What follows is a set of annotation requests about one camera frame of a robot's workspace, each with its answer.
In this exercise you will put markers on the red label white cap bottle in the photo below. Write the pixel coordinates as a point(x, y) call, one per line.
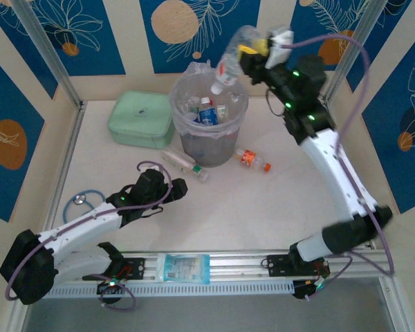
point(230, 65)

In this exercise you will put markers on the slim clear green label bottle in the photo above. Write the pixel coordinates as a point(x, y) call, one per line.
point(183, 162)

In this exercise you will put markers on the grey mesh waste bin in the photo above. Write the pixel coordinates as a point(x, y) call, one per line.
point(207, 148)

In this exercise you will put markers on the blue label white cap bottle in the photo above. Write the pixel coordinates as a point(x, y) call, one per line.
point(208, 114)

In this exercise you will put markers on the orange label orange cap bottle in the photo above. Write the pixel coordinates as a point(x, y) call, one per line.
point(249, 157)

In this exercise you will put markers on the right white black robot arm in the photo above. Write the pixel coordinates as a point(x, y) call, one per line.
point(332, 166)

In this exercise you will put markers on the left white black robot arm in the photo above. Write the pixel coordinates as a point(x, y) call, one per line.
point(79, 224)

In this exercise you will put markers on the clear plastic bin liner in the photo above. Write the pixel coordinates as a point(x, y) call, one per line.
point(183, 126)

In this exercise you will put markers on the blue stethoscope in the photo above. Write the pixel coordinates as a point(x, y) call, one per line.
point(71, 202)

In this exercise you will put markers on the blue clear plastic packet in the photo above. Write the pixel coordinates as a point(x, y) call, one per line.
point(185, 269)

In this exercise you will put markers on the mint green zip pouch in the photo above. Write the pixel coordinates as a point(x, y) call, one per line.
point(138, 117)

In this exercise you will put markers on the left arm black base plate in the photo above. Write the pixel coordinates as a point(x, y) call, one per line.
point(135, 268)

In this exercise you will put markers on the aluminium mounting rail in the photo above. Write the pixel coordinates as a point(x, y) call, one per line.
point(235, 263)

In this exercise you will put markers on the aluminium frame post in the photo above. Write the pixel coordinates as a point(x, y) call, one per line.
point(373, 20)
point(45, 48)

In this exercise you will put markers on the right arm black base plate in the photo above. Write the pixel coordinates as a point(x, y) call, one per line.
point(280, 266)

